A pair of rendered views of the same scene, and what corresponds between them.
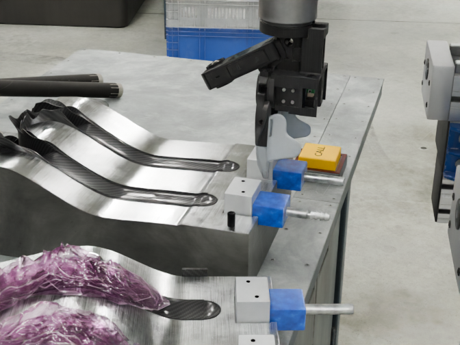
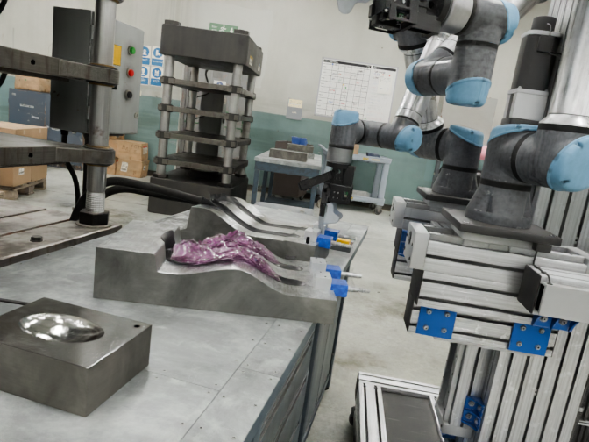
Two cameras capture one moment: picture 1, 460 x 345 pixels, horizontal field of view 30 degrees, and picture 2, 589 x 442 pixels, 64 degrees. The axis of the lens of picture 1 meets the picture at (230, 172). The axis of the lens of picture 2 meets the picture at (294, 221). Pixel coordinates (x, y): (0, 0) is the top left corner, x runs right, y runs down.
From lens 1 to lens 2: 0.40 m
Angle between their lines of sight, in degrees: 14
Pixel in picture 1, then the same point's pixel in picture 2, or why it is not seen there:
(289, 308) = (334, 269)
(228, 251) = (304, 254)
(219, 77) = (306, 184)
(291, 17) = (341, 159)
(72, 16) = not seen: hidden behind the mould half
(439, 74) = (399, 206)
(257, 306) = (320, 266)
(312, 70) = (347, 184)
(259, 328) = not seen: hidden behind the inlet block
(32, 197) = (217, 224)
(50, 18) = not seen: hidden behind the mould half
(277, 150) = (328, 219)
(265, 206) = (322, 238)
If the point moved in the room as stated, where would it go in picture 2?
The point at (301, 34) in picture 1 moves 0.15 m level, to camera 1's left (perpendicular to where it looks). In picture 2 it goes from (344, 167) to (293, 160)
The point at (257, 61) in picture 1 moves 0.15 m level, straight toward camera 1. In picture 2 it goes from (323, 178) to (326, 185)
